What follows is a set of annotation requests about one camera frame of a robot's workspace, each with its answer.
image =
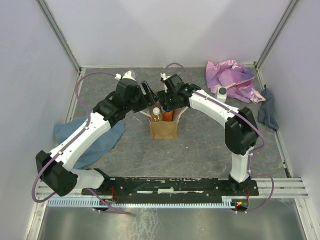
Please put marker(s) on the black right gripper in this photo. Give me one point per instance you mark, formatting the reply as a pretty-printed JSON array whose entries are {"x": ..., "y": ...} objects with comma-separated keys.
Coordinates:
[{"x": 163, "y": 95}]

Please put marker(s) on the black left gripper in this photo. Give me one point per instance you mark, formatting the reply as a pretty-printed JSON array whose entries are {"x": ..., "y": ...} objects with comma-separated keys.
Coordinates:
[{"x": 149, "y": 96}]

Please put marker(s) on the amber liquid bottle white cap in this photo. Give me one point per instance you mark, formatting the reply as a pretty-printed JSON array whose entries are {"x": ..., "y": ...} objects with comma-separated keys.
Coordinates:
[{"x": 156, "y": 115}]

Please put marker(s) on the orange bottle with blue cap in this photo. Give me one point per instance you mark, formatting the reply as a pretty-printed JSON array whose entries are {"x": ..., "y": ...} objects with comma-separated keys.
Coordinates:
[{"x": 167, "y": 116}]

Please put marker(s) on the watermelon print canvas bag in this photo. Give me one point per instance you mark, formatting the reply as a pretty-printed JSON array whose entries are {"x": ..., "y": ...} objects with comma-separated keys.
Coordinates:
[{"x": 163, "y": 129}]

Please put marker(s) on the white plastic bottle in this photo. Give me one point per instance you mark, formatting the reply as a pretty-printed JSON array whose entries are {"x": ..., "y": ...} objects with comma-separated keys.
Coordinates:
[{"x": 221, "y": 94}]

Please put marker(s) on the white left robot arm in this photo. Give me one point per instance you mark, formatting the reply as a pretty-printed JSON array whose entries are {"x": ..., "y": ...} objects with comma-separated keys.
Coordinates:
[{"x": 56, "y": 168}]

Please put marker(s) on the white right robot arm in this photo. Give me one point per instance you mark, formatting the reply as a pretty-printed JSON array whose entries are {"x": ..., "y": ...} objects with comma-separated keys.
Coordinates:
[{"x": 240, "y": 128}]

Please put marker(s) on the purple printed cloth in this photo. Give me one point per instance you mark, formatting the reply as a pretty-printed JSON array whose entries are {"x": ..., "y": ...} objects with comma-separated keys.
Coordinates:
[{"x": 238, "y": 81}]

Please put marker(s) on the dark blue-grey cloth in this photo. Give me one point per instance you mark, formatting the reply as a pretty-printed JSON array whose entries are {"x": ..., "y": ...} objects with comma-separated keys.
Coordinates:
[{"x": 267, "y": 113}]

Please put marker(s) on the light blue cloth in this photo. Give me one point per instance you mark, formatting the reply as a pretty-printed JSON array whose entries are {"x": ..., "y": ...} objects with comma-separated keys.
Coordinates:
[{"x": 98, "y": 149}]

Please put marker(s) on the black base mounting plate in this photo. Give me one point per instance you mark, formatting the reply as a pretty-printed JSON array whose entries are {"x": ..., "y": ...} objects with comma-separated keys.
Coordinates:
[{"x": 174, "y": 190}]

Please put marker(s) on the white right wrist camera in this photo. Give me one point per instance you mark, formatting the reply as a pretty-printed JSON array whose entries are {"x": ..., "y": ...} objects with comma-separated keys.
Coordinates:
[{"x": 164, "y": 76}]

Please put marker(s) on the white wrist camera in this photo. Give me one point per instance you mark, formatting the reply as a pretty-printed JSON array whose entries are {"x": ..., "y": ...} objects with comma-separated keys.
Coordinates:
[
  {"x": 127, "y": 75},
  {"x": 164, "y": 76}
]

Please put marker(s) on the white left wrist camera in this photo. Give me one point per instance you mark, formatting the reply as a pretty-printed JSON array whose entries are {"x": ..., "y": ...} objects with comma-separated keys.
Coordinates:
[{"x": 127, "y": 75}]

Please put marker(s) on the light blue cable comb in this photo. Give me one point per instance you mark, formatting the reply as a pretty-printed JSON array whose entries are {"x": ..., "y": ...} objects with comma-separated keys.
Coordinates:
[{"x": 96, "y": 203}]

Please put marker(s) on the aluminium rail frame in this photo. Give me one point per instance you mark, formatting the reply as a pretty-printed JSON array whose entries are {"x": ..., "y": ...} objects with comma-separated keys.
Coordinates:
[{"x": 282, "y": 210}]

